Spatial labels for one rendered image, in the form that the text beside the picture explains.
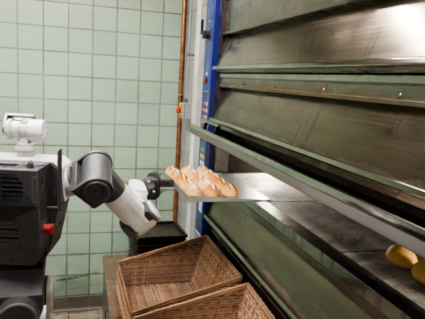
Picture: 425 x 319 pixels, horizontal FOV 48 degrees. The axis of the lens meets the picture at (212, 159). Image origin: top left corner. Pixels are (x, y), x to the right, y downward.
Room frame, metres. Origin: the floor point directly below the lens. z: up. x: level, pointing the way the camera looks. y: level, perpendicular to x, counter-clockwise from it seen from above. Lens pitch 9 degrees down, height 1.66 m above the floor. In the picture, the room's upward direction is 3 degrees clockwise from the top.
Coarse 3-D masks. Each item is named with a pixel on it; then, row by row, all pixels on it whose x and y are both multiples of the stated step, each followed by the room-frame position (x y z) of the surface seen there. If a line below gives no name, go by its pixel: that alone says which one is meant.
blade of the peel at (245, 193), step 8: (168, 176) 2.18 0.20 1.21; (224, 176) 2.37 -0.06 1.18; (232, 176) 2.38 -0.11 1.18; (176, 184) 2.01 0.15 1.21; (240, 184) 2.19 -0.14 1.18; (184, 192) 1.88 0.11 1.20; (240, 192) 2.03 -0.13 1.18; (248, 192) 2.03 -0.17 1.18; (256, 192) 2.04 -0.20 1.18; (192, 200) 1.83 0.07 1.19; (200, 200) 1.84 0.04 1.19; (208, 200) 1.85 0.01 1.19; (216, 200) 1.86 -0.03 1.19; (224, 200) 1.87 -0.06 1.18; (232, 200) 1.88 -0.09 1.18; (240, 200) 1.89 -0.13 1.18; (248, 200) 1.90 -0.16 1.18; (256, 200) 1.91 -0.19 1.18; (264, 200) 1.92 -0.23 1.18
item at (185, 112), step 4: (180, 104) 3.03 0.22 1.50; (184, 104) 2.99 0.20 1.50; (188, 104) 2.99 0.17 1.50; (180, 108) 3.02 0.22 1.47; (184, 108) 2.99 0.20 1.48; (188, 108) 2.99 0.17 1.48; (180, 112) 3.02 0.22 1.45; (184, 112) 2.99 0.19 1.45; (188, 112) 2.99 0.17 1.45; (180, 116) 3.01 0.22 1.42; (184, 116) 2.99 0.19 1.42; (188, 116) 2.99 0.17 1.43
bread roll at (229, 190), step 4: (228, 184) 1.94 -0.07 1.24; (232, 184) 1.94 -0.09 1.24; (224, 188) 1.93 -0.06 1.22; (228, 188) 1.91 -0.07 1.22; (232, 188) 1.91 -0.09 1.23; (236, 188) 1.93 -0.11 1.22; (224, 192) 1.92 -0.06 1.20; (228, 192) 1.90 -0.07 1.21; (232, 192) 1.90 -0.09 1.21; (236, 192) 1.91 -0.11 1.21; (224, 196) 1.92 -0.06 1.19; (228, 196) 1.90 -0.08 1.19; (232, 196) 1.90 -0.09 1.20; (236, 196) 1.91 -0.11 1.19
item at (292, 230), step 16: (256, 208) 1.86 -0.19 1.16; (272, 208) 1.80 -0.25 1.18; (272, 224) 1.70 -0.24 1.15; (288, 224) 1.60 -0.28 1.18; (304, 240) 1.45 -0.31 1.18; (320, 240) 1.45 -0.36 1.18; (320, 256) 1.35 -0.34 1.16; (336, 256) 1.31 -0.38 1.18; (336, 272) 1.25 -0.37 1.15; (352, 272) 1.20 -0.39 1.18; (368, 272) 1.20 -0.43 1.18; (352, 288) 1.18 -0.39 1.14; (368, 288) 1.11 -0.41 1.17; (384, 288) 1.11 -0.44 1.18; (384, 304) 1.05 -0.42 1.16; (400, 304) 1.02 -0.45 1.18; (416, 304) 1.02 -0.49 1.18
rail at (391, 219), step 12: (204, 132) 2.15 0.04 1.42; (228, 144) 1.80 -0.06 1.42; (252, 156) 1.54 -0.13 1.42; (264, 156) 1.46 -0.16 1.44; (276, 168) 1.35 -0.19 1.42; (288, 168) 1.28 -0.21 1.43; (300, 180) 1.20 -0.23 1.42; (312, 180) 1.14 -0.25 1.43; (324, 192) 1.08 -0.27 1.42; (336, 192) 1.03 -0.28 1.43; (360, 204) 0.94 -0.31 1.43; (372, 204) 0.92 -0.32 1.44; (384, 216) 0.86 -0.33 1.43; (396, 216) 0.84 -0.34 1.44; (408, 228) 0.80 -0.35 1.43; (420, 228) 0.77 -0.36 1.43
